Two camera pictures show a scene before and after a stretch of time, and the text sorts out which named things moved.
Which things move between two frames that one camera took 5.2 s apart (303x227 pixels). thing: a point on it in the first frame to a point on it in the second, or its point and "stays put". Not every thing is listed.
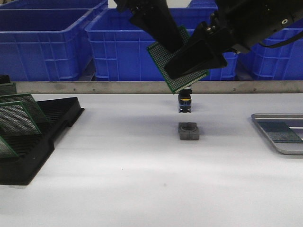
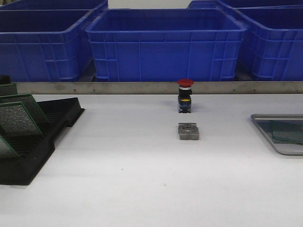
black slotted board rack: x=33 y=150 stays put
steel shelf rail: x=157 y=87 stays put
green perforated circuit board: x=15 y=120 stays put
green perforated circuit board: x=161 y=56 to x=283 y=131
